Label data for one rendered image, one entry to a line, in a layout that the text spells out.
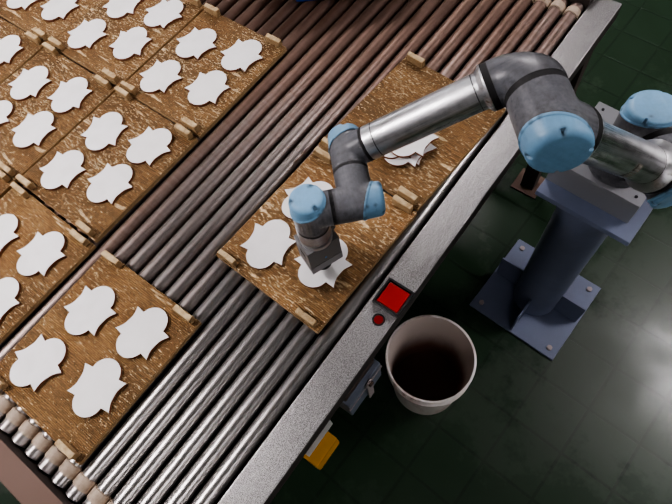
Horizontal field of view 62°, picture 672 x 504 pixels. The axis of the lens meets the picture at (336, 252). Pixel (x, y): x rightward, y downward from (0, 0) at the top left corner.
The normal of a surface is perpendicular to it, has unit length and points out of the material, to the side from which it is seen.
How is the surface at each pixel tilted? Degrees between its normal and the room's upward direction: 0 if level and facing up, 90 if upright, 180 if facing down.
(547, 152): 87
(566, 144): 86
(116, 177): 0
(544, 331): 0
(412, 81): 0
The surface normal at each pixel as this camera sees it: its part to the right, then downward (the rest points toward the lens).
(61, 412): -0.10, -0.43
